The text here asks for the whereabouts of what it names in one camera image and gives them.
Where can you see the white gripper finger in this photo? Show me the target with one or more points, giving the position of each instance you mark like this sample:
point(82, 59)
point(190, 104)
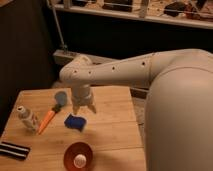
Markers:
point(76, 109)
point(92, 108)

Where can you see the metal shelf rail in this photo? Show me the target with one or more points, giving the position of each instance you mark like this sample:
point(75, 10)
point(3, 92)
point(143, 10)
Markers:
point(132, 16)

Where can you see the light blue round object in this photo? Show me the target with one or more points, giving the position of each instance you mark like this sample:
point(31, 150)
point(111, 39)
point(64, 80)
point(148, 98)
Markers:
point(61, 98)

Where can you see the red ceramic bowl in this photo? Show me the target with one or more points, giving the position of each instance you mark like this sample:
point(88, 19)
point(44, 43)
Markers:
point(72, 151)

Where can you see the orange toy carrot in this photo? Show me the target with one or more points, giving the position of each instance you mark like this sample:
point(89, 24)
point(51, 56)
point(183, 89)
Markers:
point(48, 117)

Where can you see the white plastic bottle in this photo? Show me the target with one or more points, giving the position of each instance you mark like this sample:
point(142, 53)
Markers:
point(28, 118)

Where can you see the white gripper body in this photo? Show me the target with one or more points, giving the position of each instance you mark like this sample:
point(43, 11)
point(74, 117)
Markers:
point(82, 95)

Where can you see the blue crumpled cloth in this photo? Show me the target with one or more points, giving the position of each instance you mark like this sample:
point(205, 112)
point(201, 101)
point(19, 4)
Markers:
point(75, 122)

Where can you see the metal pole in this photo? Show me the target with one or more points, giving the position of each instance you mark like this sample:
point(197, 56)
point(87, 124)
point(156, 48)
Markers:
point(63, 45)

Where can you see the white ball in bowl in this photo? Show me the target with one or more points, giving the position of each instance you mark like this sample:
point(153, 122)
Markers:
point(80, 161)

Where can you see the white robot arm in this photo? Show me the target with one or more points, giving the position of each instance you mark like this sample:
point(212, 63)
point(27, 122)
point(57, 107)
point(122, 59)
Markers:
point(179, 103)

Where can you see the black white striped cloth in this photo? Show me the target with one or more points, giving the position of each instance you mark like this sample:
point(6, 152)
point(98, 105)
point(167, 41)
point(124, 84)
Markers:
point(14, 150)

